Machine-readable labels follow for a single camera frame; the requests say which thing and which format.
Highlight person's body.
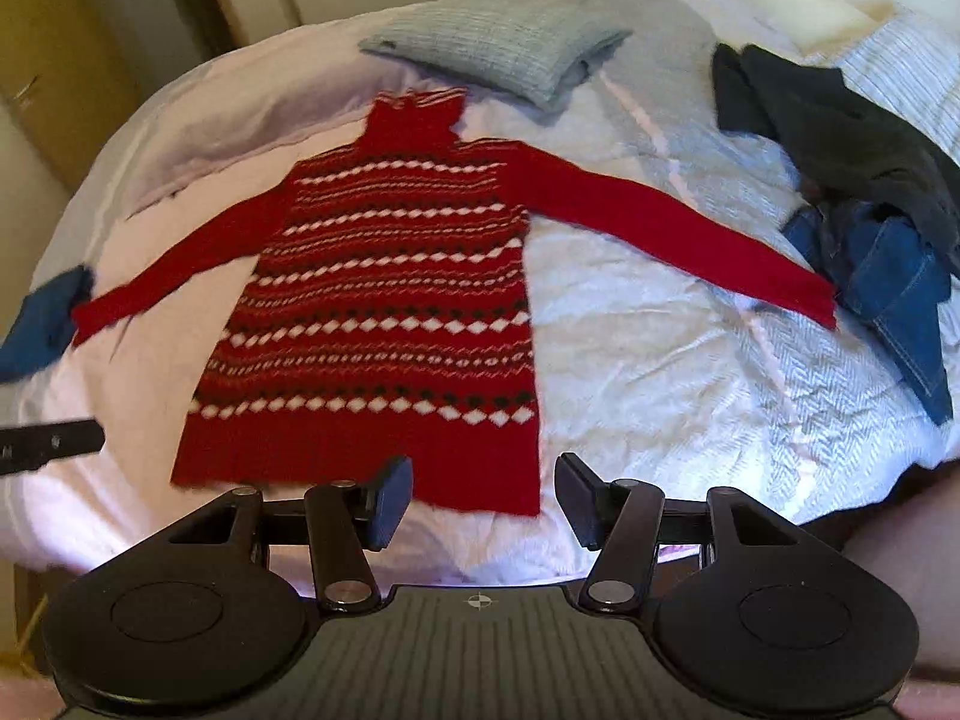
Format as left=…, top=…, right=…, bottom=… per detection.
left=844, top=457, right=960, bottom=720

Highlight red patterned knit sweater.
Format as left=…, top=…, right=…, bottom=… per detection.
left=70, top=88, right=839, bottom=518

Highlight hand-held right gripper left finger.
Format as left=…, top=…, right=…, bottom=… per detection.
left=169, top=454, right=415, bottom=613

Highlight striped pillow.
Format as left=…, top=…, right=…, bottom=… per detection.
left=802, top=9, right=960, bottom=170

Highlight blue denim garment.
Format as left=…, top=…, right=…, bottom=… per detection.
left=780, top=199, right=958, bottom=425

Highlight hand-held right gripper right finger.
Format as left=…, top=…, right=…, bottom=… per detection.
left=555, top=453, right=808, bottom=614

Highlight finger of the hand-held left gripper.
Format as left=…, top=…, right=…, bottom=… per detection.
left=0, top=419, right=105, bottom=476

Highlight dark grey garment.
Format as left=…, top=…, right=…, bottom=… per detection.
left=710, top=42, right=960, bottom=278

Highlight folded light grey knit sweater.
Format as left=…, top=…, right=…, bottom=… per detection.
left=358, top=0, right=633, bottom=108

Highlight blue cloth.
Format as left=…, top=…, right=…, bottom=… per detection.
left=0, top=265, right=95, bottom=383

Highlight pale herringbone bedspread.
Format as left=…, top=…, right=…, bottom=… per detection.
left=517, top=0, right=960, bottom=530

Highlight wooden wardrobe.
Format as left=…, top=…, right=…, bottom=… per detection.
left=0, top=0, right=162, bottom=192

